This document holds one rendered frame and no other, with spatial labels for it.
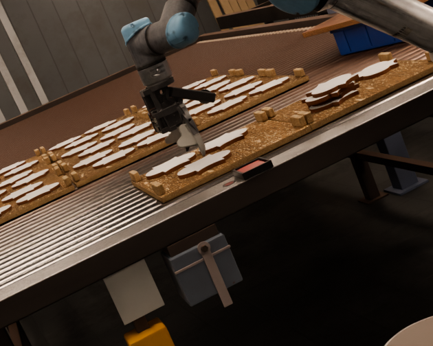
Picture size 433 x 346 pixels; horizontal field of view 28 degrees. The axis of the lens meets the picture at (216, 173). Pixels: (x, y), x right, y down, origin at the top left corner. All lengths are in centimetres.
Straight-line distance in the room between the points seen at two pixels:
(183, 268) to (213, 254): 7
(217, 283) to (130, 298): 20
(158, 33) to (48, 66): 574
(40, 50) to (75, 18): 42
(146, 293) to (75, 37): 595
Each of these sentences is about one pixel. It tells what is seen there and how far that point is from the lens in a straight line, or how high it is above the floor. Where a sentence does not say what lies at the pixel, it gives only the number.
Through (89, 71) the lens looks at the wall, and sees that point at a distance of 778.
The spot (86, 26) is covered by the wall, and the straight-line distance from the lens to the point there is 780.
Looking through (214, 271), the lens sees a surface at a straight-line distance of 193.
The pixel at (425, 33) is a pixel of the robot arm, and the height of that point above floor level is 109.
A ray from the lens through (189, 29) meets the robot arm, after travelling 198.
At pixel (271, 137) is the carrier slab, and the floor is 94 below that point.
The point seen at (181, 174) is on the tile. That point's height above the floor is 95.
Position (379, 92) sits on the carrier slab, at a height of 93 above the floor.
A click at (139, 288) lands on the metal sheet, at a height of 80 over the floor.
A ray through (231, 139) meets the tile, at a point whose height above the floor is 95.
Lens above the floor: 138
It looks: 13 degrees down
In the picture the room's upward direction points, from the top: 23 degrees counter-clockwise
